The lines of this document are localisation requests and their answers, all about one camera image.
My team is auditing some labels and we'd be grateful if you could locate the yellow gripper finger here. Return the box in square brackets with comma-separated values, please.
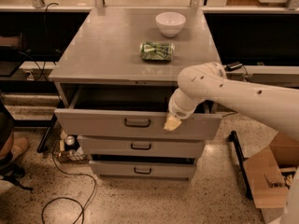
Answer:
[164, 114, 181, 131]

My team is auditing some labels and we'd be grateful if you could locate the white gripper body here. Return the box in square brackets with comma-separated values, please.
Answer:
[168, 89, 199, 119]

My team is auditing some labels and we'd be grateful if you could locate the grey top drawer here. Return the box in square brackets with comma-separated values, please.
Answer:
[55, 85, 221, 140]

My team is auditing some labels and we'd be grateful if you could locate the grey drawer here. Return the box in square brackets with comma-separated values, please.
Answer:
[89, 155, 196, 180]
[78, 135, 205, 158]
[55, 85, 221, 140]

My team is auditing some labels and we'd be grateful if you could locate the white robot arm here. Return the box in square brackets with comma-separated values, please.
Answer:
[164, 63, 299, 140]

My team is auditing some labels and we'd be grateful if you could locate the grey drawer cabinet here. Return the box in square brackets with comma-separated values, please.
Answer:
[49, 7, 229, 183]

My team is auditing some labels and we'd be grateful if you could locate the grey bottom drawer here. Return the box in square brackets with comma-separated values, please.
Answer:
[89, 155, 196, 180]

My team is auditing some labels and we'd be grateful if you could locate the grey middle drawer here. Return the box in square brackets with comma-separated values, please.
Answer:
[78, 135, 205, 158]

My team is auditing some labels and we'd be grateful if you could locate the black table leg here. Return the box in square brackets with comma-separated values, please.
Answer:
[229, 131, 252, 200]

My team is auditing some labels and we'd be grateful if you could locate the green soda can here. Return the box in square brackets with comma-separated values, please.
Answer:
[140, 41, 175, 61]

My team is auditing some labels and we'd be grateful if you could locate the black power adapter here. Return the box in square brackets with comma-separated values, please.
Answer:
[225, 62, 242, 72]

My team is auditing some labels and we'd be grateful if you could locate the white ceramic bowl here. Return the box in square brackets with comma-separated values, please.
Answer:
[155, 12, 186, 37]

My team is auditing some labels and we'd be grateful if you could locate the cardboard box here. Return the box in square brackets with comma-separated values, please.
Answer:
[244, 133, 299, 224]

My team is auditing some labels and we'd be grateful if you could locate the brown shoe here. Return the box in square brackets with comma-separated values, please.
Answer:
[0, 136, 29, 164]

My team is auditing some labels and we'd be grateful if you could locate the black chair base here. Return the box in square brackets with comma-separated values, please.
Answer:
[0, 163, 33, 191]

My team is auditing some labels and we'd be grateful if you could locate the wire basket with items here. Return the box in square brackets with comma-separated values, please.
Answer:
[53, 131, 88, 163]

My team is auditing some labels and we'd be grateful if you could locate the black floor cable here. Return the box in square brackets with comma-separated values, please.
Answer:
[41, 152, 98, 224]

